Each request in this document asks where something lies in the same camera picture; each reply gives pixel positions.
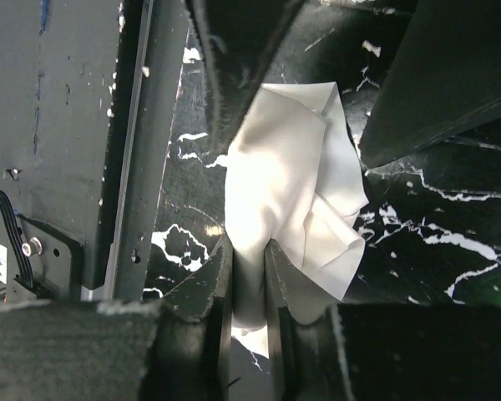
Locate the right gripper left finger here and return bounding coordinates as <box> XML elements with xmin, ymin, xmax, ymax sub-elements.
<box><xmin>0</xmin><ymin>237</ymin><xmax>232</xmax><ymax>400</ymax></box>

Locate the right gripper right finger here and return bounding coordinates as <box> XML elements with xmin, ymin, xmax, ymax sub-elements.
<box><xmin>265</xmin><ymin>241</ymin><xmax>501</xmax><ymax>400</ymax></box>

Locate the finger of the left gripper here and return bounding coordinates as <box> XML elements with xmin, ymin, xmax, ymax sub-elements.
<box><xmin>185</xmin><ymin>0</ymin><xmax>304</xmax><ymax>155</ymax></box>
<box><xmin>359</xmin><ymin>1</ymin><xmax>501</xmax><ymax>167</ymax></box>

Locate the white underwear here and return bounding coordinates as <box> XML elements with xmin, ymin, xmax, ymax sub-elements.
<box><xmin>225</xmin><ymin>82</ymin><xmax>368</xmax><ymax>357</ymax></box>

